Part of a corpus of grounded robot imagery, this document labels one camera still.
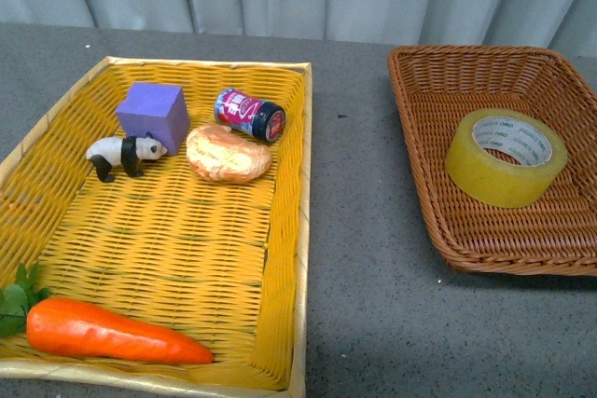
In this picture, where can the yellow tape roll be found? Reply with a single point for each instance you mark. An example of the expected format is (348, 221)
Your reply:
(504, 158)

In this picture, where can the yellow woven basket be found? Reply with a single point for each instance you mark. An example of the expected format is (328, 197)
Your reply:
(225, 264)

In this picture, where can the brown wicker basket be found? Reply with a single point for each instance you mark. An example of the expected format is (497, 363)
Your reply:
(435, 87)

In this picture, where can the toy bread loaf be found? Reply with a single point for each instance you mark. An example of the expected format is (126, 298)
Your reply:
(216, 154)

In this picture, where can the purple foam block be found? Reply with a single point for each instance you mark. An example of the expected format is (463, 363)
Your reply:
(158, 109)

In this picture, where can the toy panda figurine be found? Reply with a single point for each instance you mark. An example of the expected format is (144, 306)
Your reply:
(128, 152)

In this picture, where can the orange toy carrot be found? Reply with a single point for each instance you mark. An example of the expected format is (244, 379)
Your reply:
(67, 327)

